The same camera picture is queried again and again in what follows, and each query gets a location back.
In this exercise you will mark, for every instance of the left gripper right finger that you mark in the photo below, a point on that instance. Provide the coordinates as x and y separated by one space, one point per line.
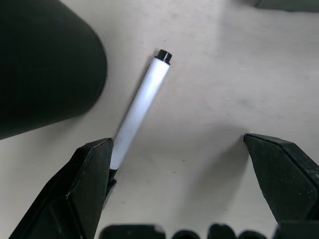
286 179

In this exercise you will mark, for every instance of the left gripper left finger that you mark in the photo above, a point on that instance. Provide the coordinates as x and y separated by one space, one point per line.
74 194

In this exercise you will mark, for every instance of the white pen with black cap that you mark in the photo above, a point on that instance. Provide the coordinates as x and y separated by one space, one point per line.
144 99

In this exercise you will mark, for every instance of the black plastic cup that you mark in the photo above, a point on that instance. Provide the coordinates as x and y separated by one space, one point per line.
37 62

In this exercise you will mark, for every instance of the clear plastic glasses case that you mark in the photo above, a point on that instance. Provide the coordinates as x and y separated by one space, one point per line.
286 5

